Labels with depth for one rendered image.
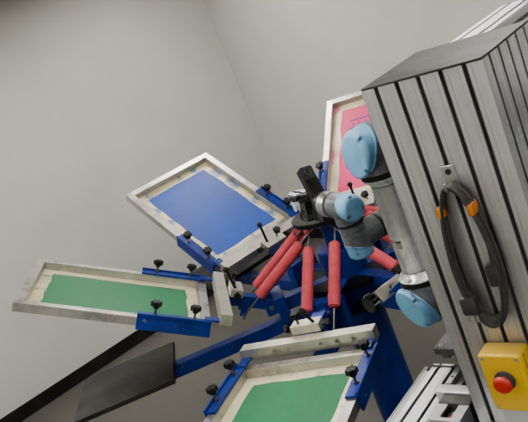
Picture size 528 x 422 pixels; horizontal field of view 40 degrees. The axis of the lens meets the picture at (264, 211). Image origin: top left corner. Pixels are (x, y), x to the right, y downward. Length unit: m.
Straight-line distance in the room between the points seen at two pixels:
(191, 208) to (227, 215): 0.21
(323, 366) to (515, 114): 1.59
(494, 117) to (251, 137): 5.74
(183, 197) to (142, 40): 2.66
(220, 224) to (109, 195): 2.45
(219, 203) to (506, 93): 2.87
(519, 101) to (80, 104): 5.11
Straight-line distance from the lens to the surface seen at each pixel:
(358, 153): 1.70
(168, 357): 3.42
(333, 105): 4.42
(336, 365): 2.73
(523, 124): 1.41
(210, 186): 4.19
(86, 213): 6.18
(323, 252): 3.24
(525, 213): 1.38
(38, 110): 6.10
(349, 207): 1.97
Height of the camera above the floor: 2.25
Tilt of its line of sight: 15 degrees down
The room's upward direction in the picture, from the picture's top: 23 degrees counter-clockwise
